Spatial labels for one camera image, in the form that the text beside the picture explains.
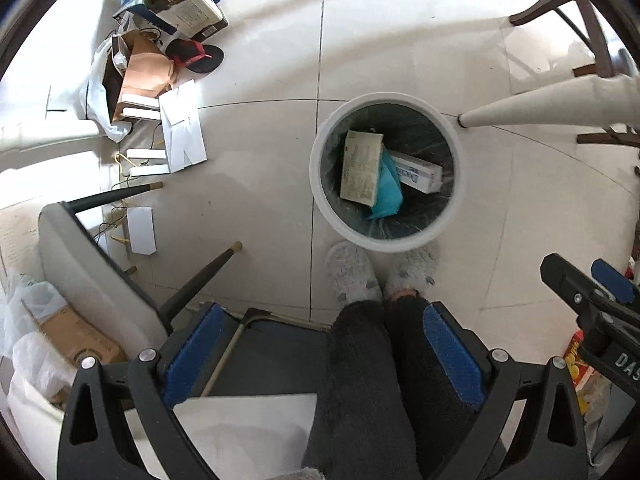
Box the dark stool with wooden frame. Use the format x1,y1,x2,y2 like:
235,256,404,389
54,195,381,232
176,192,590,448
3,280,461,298
199,308,332,398

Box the printed cardboard box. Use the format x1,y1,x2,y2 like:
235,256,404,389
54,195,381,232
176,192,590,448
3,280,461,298
144,0,229,42

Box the white long box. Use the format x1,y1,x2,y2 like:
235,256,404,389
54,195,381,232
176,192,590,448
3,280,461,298
126,147,169,162

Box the white sheet of paper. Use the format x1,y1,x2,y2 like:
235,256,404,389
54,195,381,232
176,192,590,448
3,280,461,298
122,394,321,480

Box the white conical table leg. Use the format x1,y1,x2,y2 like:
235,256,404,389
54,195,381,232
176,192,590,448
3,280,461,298
459,74,640,129

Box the teal plastic packet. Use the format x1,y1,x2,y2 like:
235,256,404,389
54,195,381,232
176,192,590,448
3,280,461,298
366,146,405,220

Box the dark wooden chair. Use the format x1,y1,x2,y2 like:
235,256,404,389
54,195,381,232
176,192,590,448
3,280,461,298
509,0,640,149

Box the white and blue box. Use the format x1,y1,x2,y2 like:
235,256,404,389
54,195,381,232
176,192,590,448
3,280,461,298
388,149,444,194

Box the grey chair with black legs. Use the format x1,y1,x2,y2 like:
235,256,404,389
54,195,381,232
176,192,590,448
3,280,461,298
38,182,244,348

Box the red and yellow snack packet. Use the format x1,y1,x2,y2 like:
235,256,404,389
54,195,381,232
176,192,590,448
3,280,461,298
563,329,608,417

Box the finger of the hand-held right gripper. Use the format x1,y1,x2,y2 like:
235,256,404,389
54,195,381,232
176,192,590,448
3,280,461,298
591,258,640,311
539,253,601,317

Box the white round trash bin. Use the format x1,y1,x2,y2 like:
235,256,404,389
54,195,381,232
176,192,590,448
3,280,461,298
309,92,464,254

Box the person's legs with grey slippers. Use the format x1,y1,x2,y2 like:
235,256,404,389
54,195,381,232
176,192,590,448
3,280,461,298
299,300,422,480

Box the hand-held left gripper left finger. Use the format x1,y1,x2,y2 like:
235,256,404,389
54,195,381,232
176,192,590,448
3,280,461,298
57,302,228,480

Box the large flat white carton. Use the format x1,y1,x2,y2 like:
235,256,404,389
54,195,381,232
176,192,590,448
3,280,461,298
158,79,208,174

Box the brown cardboard box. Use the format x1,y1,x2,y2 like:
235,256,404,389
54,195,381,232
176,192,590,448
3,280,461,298
21,299,128,408

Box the beige printed carton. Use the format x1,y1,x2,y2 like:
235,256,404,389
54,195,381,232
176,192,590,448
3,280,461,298
339,130,385,207

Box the printed paper sheet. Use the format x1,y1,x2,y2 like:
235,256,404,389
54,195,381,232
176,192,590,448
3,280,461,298
0,208,48,288

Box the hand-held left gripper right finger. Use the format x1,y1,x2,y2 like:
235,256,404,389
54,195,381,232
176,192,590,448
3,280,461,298
422,301,590,480

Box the red and black flip-flop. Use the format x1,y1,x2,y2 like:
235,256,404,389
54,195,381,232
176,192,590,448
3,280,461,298
165,39,226,74

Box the person's left leg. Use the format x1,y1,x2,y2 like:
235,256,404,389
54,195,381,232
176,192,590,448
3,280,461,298
382,297,482,480

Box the brown paper bag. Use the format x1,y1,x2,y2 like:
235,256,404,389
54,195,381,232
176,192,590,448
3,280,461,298
102,30,179,123

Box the grey fuzzy slipper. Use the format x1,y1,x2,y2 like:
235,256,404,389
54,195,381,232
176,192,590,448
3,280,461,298
324,240,374,304
383,244,441,297

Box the crumpled white plastic bag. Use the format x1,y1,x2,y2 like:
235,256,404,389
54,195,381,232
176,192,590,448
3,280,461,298
0,269,76,411

